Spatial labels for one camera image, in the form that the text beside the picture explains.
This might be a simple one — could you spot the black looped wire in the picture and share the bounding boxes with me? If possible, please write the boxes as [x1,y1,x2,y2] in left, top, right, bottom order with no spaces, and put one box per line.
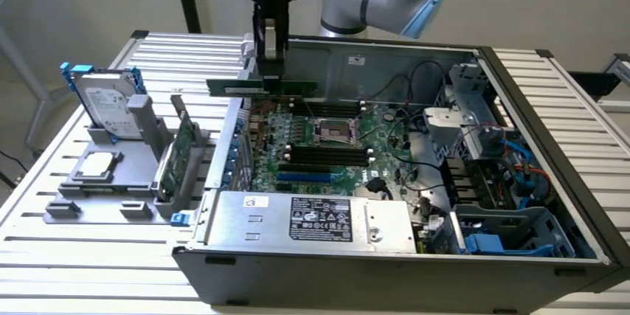
[376,60,450,109]

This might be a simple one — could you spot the silver CPU chip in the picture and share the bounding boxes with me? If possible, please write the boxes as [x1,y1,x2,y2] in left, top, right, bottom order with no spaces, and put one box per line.
[77,151,124,180]

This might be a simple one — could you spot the blue plastic disk bay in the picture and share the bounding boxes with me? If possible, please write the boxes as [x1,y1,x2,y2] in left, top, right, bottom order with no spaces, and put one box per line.
[448,203,578,258]

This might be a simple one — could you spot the black RAM slot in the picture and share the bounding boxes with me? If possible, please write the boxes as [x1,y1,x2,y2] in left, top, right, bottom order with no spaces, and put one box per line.
[291,104,366,111]
[280,159,374,168]
[283,144,374,152]
[282,154,374,162]
[291,111,366,118]
[291,100,366,107]
[291,108,366,114]
[283,149,374,157]

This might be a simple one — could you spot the orange data wire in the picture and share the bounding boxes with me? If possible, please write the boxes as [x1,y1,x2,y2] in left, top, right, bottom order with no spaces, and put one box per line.
[520,167,551,198]

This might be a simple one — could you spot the aluminium profile frame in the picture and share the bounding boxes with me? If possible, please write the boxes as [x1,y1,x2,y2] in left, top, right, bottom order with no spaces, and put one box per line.
[594,53,630,114]

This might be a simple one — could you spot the blue data wire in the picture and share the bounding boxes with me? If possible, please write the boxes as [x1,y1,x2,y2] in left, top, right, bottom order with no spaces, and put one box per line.
[496,136,535,210]

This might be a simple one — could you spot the black floor cable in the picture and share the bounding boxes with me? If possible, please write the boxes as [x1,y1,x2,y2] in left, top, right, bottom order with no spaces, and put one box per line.
[0,149,32,187]

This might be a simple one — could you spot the grey parts rack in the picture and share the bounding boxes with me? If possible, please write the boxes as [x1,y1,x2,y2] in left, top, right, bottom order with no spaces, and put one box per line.
[43,94,219,226]

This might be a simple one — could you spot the blue expansion slot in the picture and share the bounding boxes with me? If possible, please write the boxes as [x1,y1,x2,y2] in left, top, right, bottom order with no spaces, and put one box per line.
[276,171,332,184]

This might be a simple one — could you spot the green motherboard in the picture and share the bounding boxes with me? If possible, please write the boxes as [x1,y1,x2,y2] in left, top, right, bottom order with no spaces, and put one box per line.
[231,97,434,220]

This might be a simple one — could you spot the green RAM stick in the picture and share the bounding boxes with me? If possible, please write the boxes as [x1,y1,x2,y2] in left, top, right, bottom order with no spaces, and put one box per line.
[204,77,319,100]

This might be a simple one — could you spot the black open PC case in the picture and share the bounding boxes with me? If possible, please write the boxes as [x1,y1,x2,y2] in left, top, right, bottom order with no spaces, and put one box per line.
[171,35,630,304]

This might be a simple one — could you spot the CPU socket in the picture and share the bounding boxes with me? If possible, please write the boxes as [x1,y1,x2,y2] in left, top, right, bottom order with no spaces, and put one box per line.
[308,117,364,145]

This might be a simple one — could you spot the silver hard disk blue carrier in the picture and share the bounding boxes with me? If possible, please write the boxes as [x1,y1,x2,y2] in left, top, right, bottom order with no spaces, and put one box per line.
[59,63,143,145]

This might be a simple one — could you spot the green graphics card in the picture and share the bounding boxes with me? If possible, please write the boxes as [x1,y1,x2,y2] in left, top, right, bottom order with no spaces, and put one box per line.
[156,94,197,200]

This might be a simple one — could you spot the blue plastic clip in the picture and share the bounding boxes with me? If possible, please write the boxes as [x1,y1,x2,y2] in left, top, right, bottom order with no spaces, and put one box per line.
[168,210,192,227]

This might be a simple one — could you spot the silver power supply unit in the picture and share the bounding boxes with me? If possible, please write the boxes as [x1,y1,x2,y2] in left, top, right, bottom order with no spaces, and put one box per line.
[203,190,430,255]

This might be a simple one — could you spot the silver metal disk bay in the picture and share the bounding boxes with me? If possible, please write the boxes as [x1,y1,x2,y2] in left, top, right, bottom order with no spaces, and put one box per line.
[422,62,516,163]

